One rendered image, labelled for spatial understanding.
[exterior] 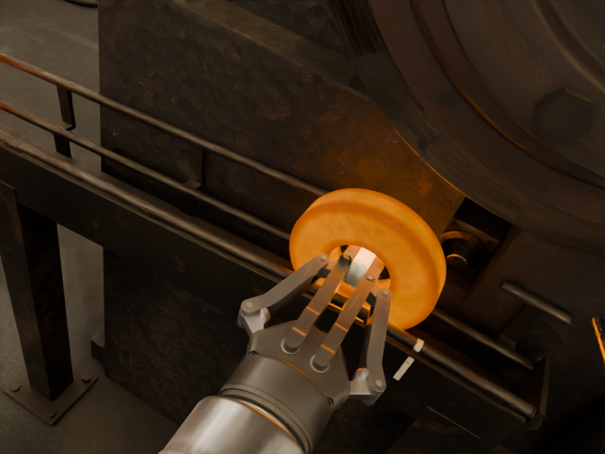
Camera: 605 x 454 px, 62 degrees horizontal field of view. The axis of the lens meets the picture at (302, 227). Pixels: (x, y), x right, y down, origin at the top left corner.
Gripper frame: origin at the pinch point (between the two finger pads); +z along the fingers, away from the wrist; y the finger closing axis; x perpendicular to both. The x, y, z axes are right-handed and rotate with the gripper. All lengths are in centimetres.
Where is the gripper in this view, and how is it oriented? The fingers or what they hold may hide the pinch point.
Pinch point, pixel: (368, 253)
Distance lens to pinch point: 48.1
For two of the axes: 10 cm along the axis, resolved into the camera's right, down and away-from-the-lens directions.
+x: 2.3, -6.7, -7.0
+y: 8.6, 4.8, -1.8
